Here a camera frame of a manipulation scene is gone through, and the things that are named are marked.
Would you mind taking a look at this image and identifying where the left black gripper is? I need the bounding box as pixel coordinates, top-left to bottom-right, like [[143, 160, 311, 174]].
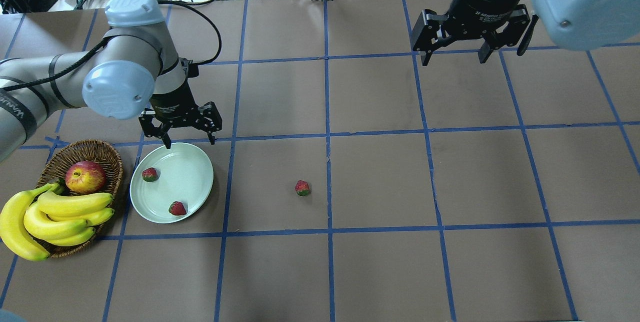
[[138, 59, 223, 149]]

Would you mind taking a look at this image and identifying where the red apple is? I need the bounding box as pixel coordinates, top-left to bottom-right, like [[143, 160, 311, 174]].
[[64, 160, 106, 194]]

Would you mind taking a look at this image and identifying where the red strawberry three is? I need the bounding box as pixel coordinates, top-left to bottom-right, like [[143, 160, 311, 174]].
[[167, 201, 188, 216]]

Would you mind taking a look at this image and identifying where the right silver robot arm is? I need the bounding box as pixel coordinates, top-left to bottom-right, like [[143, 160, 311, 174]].
[[410, 0, 640, 66]]

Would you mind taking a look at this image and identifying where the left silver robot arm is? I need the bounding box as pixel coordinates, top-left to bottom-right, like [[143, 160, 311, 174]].
[[0, 0, 223, 160]]

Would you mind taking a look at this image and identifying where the red strawberry two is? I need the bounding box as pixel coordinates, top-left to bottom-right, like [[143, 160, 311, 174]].
[[294, 180, 311, 196]]

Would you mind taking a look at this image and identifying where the yellow banana bunch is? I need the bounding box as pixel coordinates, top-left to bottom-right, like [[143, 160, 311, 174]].
[[1, 182, 115, 262]]

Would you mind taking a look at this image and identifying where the red strawberry one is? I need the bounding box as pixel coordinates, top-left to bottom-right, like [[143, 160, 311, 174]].
[[141, 167, 159, 182]]

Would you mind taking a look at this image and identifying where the light green plate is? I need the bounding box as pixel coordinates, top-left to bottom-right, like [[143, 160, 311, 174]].
[[129, 143, 215, 224]]

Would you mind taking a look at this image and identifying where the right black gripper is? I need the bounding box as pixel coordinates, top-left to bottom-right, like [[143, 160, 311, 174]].
[[410, 0, 531, 67]]

